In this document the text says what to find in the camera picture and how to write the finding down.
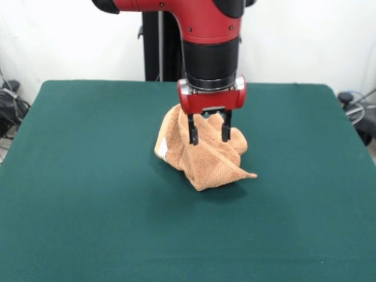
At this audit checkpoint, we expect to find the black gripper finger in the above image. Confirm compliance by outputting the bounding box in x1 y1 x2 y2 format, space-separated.
220 109 233 144
186 113 200 146

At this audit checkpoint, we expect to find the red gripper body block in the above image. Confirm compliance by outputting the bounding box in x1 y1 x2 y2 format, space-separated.
177 73 247 116

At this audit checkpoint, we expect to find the tan terry towel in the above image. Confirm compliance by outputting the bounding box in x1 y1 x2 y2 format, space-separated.
153 104 259 192

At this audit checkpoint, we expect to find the dark green table cloth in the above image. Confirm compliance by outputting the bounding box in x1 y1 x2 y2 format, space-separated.
0 79 376 282

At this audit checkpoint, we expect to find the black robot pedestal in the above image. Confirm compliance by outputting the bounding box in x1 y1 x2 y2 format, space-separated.
137 11 187 82

